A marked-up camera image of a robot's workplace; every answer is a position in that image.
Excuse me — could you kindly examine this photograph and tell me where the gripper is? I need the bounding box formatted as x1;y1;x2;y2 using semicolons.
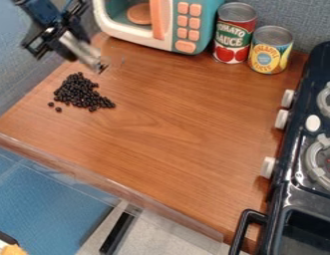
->
19;0;93;63

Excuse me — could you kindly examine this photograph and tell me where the silver tool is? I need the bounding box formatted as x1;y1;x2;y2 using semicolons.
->
58;30;112;76

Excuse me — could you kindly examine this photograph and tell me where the pile of black bits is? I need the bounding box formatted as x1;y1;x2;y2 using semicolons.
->
46;71;119;114

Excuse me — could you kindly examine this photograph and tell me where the toy microwave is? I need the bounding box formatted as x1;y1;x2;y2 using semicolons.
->
90;0;227;56

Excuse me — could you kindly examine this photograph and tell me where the red tomato can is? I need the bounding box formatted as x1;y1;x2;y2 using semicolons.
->
209;1;261;65

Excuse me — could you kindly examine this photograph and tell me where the yellow can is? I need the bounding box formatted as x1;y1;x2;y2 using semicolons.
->
246;25;295;76

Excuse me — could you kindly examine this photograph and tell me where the toy stove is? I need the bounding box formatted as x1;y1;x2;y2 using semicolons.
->
226;40;330;255

